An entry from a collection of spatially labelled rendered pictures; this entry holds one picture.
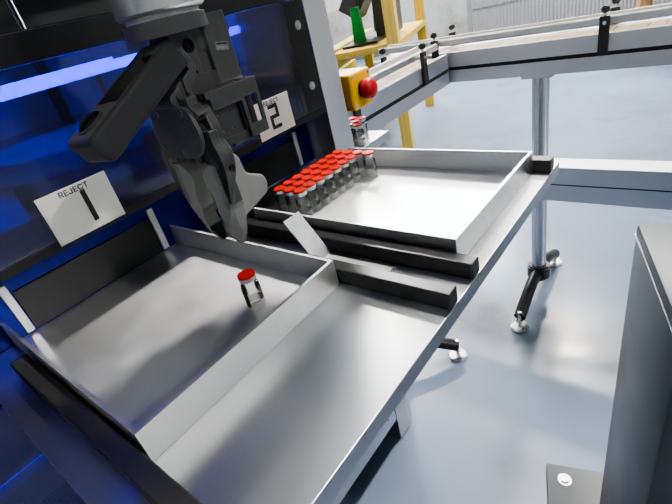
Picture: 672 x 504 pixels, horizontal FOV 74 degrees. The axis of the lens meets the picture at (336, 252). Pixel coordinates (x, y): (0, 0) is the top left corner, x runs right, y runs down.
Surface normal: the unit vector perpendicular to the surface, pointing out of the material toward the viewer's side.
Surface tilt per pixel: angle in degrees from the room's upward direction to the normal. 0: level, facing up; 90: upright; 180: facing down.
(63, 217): 90
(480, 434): 0
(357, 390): 0
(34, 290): 90
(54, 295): 90
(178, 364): 0
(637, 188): 90
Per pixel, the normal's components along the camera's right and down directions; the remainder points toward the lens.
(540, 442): -0.22, -0.84
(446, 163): -0.60, 0.51
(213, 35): 0.78, 0.16
